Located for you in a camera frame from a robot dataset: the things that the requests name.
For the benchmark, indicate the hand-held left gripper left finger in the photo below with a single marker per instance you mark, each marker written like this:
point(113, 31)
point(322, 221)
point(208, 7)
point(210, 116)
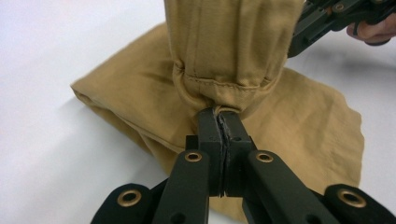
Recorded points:
point(211, 133)

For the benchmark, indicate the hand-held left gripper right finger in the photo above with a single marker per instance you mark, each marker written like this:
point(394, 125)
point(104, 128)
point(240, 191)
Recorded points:
point(238, 137)

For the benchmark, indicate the tan pants with mushroom print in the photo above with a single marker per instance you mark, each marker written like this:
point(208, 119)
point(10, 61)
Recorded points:
point(224, 46)

